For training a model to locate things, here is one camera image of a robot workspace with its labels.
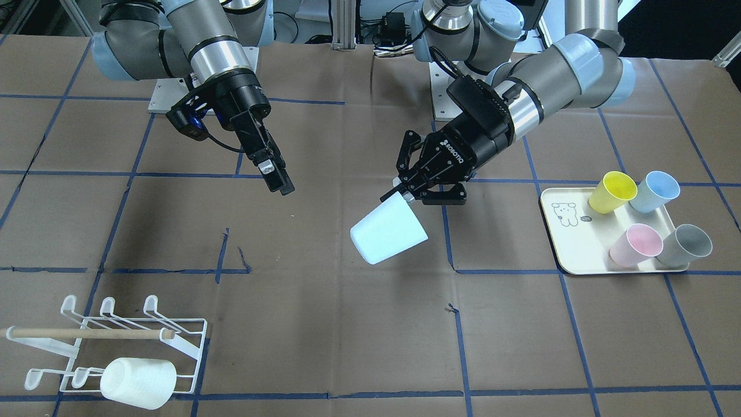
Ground white wire cup rack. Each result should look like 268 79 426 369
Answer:
2 295 209 397

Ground yellow cup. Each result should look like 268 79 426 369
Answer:
588 171 637 214

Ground light blue cup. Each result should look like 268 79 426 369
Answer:
629 170 681 213
350 192 428 265

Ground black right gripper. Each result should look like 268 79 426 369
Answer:
166 68 295 195

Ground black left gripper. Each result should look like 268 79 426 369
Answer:
379 76 515 206

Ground aluminium frame post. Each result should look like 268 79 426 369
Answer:
329 0 359 50

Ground pink cup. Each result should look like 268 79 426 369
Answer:
608 224 663 267

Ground grey cup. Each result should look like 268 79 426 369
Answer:
656 224 714 268

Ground black power adapter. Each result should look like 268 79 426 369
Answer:
379 12 406 43

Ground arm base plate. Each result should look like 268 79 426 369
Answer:
428 58 527 123
148 47 260 116

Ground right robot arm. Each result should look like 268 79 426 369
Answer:
92 1 294 195

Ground pale green white cup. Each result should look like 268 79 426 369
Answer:
100 358 177 410

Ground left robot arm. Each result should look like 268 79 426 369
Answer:
381 1 635 205

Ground cream tray with bunny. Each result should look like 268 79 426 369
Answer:
540 187 689 275

